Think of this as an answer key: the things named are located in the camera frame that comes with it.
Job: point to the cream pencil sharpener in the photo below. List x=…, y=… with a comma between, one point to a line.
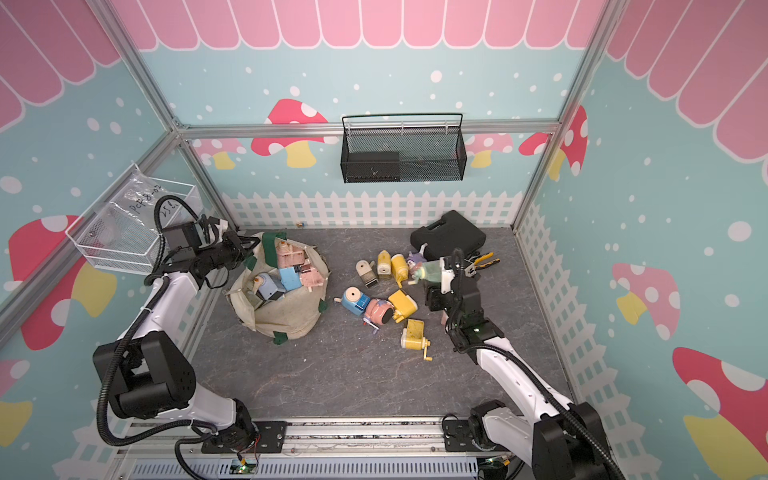
x=367, y=273

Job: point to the pink round character sharpener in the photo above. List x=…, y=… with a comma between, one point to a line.
x=377, y=313

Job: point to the pink boxy pencil sharpener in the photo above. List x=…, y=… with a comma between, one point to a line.
x=445, y=321

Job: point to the yellow handled pliers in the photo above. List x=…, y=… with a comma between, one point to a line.
x=482, y=262

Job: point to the sky blue box sharpener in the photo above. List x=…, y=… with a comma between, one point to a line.
x=290, y=278

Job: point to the clear plastic bag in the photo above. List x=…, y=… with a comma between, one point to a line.
x=129, y=220

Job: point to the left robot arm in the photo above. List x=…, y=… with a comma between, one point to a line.
x=148, y=386

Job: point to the beige canvas tote bag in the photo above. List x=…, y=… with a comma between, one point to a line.
x=292, y=316

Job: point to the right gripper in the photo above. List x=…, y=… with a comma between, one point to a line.
x=434, y=295

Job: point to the blue pencil sharpener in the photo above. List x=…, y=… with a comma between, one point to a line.
x=354, y=300

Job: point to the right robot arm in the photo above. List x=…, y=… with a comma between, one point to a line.
x=548, y=432

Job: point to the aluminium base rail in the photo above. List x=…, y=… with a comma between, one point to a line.
x=420, y=447

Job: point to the black wire mesh basket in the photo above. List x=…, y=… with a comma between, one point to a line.
x=403, y=148

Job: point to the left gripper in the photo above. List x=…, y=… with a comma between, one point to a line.
x=234, y=241

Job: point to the black plastic tool case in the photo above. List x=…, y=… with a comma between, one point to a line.
x=452, y=230

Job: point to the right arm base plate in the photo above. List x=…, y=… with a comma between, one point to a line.
x=468, y=435

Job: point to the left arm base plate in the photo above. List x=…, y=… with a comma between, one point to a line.
x=263, y=437

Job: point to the pink translucent pencil sharpener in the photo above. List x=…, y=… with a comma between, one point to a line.
x=310, y=277

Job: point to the white wire basket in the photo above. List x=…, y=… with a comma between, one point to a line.
x=81, y=231

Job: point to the light blue square sharpener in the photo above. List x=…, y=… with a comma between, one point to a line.
x=268, y=288

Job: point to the purple pencil sharpener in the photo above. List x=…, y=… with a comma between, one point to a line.
x=416, y=259

